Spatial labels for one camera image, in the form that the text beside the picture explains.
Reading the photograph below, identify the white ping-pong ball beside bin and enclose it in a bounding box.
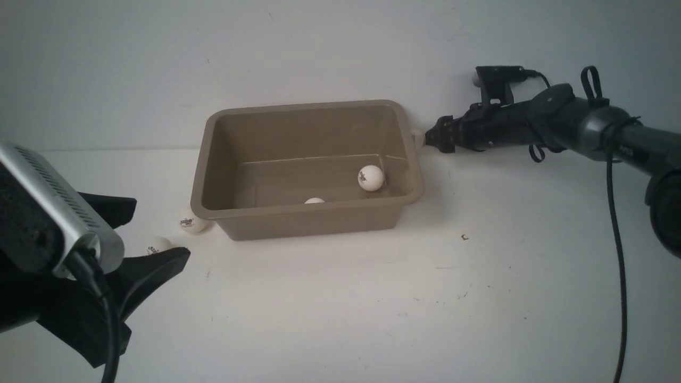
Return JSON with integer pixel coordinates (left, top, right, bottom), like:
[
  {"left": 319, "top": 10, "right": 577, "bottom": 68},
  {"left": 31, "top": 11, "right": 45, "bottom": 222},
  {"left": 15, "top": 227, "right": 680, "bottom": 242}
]
[{"left": 177, "top": 209, "right": 209, "bottom": 235}]

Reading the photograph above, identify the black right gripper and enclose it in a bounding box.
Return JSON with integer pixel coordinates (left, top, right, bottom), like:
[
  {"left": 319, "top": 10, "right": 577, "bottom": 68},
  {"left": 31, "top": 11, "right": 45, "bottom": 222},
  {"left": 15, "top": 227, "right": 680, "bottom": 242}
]
[{"left": 424, "top": 104, "right": 533, "bottom": 154}]

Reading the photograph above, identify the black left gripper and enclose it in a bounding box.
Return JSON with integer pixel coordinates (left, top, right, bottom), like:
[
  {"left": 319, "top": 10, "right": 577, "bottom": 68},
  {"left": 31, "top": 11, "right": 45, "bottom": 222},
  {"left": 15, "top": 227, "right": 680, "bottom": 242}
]
[{"left": 1, "top": 193, "right": 190, "bottom": 368}]

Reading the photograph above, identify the tan plastic storage bin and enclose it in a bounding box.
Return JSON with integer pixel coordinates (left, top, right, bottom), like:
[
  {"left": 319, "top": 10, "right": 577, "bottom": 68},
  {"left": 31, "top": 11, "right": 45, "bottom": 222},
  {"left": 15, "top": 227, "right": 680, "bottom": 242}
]
[{"left": 190, "top": 99, "right": 424, "bottom": 242}]

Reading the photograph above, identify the black right camera cable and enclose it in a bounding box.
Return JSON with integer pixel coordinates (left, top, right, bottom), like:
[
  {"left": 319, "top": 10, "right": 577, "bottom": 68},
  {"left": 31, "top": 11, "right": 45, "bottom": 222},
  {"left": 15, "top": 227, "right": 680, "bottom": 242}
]
[{"left": 519, "top": 68, "right": 628, "bottom": 383}]

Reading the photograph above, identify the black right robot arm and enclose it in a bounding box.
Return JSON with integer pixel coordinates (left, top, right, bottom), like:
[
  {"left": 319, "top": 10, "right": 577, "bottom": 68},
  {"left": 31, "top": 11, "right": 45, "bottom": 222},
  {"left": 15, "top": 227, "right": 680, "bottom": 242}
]
[{"left": 422, "top": 66, "right": 680, "bottom": 256}]

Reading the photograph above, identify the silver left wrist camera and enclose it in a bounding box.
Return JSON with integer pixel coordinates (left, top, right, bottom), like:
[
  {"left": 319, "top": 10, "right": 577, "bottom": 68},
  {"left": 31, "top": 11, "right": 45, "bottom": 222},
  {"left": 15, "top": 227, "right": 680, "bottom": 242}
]
[{"left": 1, "top": 141, "right": 126, "bottom": 279}]

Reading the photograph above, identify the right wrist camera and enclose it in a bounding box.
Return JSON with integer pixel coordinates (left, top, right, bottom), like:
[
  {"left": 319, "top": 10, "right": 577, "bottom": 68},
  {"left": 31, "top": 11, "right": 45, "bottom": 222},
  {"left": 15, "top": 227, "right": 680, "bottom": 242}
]
[{"left": 472, "top": 65, "right": 527, "bottom": 107}]

